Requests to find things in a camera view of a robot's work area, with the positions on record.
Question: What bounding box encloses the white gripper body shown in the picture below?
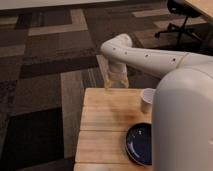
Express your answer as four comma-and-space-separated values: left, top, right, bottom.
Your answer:
108, 65, 128, 83

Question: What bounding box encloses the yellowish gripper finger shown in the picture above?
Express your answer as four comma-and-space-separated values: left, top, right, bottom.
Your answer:
121, 79, 129, 88
104, 79, 112, 89

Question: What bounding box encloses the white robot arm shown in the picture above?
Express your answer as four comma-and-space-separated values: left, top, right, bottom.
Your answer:
101, 34, 213, 171

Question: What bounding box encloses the white paper cup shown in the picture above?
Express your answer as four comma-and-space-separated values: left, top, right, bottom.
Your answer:
140, 88, 155, 113

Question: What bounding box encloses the dark blue plate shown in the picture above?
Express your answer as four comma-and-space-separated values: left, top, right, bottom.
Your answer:
125, 123, 152, 166

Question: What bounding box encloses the black office chair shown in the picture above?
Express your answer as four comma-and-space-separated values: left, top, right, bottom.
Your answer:
154, 0, 209, 48

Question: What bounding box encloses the wooden desk corner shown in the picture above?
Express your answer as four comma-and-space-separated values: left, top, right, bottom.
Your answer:
184, 0, 213, 21

